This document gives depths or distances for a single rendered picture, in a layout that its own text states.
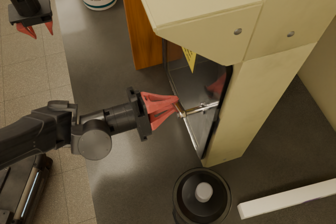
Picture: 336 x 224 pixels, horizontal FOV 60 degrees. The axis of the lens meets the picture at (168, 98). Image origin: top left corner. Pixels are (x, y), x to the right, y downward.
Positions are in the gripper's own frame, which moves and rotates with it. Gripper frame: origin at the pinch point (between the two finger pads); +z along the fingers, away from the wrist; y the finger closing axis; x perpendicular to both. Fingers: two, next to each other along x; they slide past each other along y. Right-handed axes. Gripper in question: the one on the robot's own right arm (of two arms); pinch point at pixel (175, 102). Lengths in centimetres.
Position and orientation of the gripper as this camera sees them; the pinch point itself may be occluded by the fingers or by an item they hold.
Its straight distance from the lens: 61.9
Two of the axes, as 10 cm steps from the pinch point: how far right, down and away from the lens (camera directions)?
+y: -1.7, -8.7, -4.6
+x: -2.7, -4.1, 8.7
